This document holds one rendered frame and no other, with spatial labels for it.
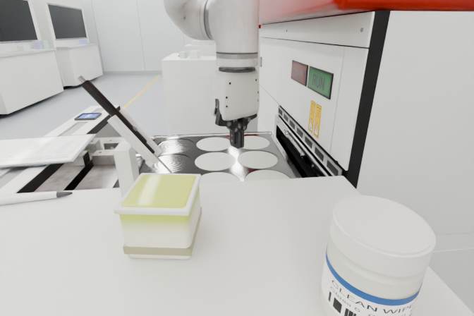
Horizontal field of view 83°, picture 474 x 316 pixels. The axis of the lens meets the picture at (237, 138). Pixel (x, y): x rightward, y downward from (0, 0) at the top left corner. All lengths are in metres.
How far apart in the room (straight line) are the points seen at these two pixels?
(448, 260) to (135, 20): 8.52
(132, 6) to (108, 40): 1.19
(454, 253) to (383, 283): 0.52
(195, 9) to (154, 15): 8.07
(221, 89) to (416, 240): 0.41
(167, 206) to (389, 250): 0.19
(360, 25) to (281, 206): 0.29
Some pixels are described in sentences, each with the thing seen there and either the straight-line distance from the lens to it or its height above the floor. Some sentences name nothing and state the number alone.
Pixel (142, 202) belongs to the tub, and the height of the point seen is 1.03.
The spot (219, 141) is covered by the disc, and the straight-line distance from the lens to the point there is 0.77.
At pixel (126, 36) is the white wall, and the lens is 8.80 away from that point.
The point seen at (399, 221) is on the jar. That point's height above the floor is 1.06.
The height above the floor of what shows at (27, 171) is 0.96.
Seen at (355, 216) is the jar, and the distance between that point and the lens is 0.24.
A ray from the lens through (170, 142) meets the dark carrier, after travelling 0.79.
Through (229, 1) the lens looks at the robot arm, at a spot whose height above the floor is 1.24.
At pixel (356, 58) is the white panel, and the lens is 0.46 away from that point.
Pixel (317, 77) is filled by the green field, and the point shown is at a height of 1.11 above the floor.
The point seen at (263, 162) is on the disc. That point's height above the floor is 0.90.
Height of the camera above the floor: 1.19
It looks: 22 degrees down
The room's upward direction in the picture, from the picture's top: straight up
